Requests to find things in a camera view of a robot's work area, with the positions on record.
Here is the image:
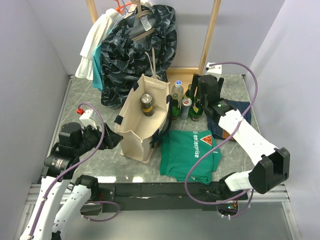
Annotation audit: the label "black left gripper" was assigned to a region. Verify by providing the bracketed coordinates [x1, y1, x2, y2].
[74, 121, 123, 155]

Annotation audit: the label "red white beverage can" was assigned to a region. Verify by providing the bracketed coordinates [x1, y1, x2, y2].
[179, 98, 192, 120]

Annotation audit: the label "beige canvas tote bag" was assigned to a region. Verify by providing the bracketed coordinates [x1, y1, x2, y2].
[114, 46, 173, 165]

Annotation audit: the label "clear water bottle blue cap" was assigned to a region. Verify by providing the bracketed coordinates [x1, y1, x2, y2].
[171, 80, 184, 100]

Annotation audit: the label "silver beverage can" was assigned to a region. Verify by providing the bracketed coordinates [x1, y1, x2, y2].
[140, 93, 154, 117]

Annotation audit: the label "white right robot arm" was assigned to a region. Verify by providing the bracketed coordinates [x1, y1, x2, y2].
[192, 75, 291, 199]

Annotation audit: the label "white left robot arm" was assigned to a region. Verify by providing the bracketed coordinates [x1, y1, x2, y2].
[20, 122, 123, 240]

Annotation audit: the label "wooden clothes rack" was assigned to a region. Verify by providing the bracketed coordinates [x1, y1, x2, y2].
[86, 0, 221, 85]

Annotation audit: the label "folded blue jeans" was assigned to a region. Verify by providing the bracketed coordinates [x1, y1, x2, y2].
[207, 101, 252, 141]

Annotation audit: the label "teal hanging garment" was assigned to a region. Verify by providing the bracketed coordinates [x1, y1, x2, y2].
[92, 44, 103, 92]

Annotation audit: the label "green printed t-shirt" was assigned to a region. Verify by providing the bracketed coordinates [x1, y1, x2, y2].
[159, 130, 222, 185]

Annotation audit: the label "dark patterned hanging shirt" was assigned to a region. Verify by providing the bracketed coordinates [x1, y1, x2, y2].
[100, 4, 178, 109]

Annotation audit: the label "wooden clothes hanger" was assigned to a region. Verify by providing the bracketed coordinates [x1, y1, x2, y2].
[131, 0, 156, 41]

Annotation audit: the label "white hanging garment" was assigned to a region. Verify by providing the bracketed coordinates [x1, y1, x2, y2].
[75, 8, 122, 81]

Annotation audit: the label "orange clothes hanger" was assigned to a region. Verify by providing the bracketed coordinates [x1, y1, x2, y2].
[114, 0, 132, 14]

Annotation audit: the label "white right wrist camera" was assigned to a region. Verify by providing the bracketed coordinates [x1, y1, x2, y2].
[205, 62, 223, 80]

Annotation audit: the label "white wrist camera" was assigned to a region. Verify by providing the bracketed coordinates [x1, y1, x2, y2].
[205, 62, 223, 80]
[76, 107, 99, 130]

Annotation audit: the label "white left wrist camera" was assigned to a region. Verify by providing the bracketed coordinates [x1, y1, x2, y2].
[76, 107, 99, 130]

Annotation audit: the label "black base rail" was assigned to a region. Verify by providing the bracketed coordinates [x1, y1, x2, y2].
[99, 181, 241, 211]

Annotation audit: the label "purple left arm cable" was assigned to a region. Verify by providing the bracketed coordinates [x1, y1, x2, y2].
[27, 102, 121, 238]

